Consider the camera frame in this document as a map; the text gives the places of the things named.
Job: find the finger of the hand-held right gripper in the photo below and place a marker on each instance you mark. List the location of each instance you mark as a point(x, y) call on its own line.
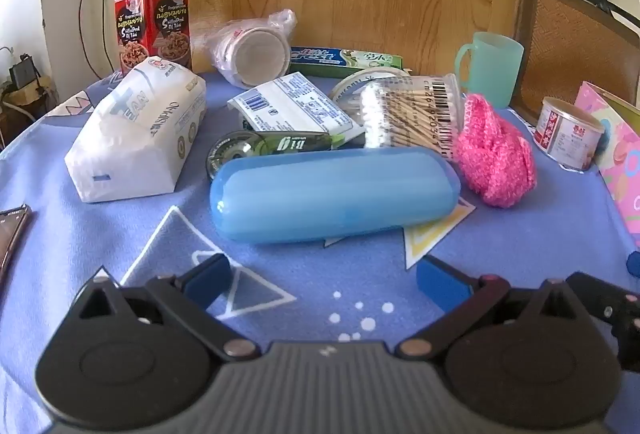
point(615, 309)
point(634, 262)

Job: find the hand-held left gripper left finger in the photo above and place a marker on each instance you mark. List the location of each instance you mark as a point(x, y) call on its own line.
point(207, 276)

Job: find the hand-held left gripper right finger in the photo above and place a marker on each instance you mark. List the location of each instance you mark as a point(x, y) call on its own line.
point(440, 284)

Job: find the pink biscuit tin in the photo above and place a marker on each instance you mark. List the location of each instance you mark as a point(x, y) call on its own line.
point(620, 154)

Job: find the pink knitted cloth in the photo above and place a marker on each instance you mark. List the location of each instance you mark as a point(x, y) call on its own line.
point(495, 159)

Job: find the blue plastic case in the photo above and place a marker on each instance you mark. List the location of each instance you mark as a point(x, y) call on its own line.
point(325, 199)

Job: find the clear cotton swab container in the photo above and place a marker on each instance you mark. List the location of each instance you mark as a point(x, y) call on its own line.
point(400, 114)

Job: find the white barcode packet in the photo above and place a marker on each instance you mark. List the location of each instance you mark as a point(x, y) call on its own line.
point(290, 107)

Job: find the blue printed tablecloth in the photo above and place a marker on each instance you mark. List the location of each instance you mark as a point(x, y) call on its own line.
point(150, 244)

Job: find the red white tin can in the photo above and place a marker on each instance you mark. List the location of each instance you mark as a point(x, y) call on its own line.
point(565, 139)

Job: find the large white tissue pack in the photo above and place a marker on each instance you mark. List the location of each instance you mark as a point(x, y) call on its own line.
point(130, 139)

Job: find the smartphone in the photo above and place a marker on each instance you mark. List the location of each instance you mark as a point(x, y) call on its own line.
point(12, 229)

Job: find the teal plastic cup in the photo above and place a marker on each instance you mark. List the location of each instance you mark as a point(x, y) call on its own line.
point(492, 69)

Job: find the plastic-wrapped paper cups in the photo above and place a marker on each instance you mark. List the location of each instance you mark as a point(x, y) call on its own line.
point(255, 54)

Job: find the brown woven chair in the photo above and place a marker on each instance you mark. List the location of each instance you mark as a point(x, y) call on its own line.
point(565, 44)

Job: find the toothpaste box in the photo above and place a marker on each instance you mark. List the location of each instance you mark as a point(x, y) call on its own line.
point(320, 57)

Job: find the red snack box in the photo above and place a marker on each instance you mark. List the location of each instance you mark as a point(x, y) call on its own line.
point(150, 24)

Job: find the small black device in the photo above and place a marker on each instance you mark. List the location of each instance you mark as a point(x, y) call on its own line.
point(22, 72)

